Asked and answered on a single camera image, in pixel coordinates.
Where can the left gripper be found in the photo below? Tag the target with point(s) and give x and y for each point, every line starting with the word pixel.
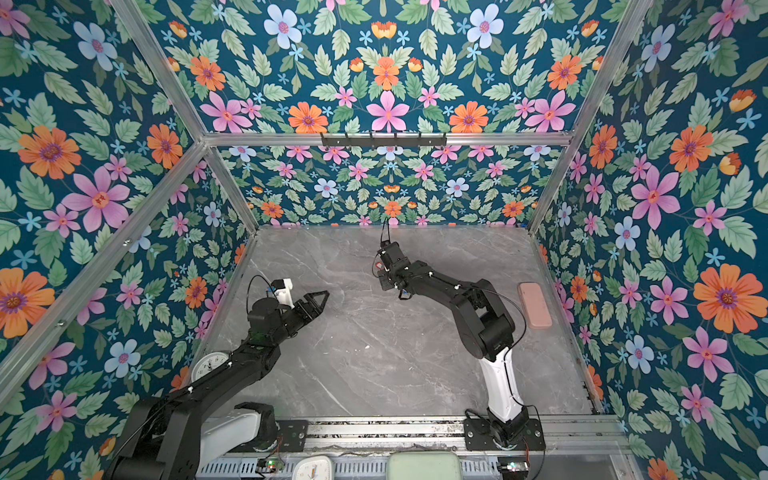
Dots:
pixel 312 309

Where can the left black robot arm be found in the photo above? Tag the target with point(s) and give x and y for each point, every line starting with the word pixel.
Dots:
pixel 173 436

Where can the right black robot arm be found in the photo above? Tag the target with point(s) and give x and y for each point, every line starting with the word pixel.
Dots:
pixel 485 327

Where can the white round alarm clock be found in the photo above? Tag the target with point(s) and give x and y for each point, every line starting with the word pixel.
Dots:
pixel 207 364

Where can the pink eraser case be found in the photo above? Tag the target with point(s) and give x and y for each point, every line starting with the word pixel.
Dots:
pixel 535 306

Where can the white clock at front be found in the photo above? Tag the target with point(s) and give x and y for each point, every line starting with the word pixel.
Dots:
pixel 314 468

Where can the pale green box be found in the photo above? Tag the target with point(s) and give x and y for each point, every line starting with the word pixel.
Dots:
pixel 426 465

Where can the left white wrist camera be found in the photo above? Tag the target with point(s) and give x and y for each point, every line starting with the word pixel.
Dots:
pixel 282 291

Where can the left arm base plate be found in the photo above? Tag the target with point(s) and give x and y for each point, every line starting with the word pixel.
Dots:
pixel 280 436

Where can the black hook rail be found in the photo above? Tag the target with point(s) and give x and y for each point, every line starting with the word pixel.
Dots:
pixel 370 140

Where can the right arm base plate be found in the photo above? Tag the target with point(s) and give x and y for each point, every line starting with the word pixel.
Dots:
pixel 482 435

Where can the aluminium front rail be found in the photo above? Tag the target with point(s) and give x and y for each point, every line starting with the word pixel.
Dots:
pixel 567 435

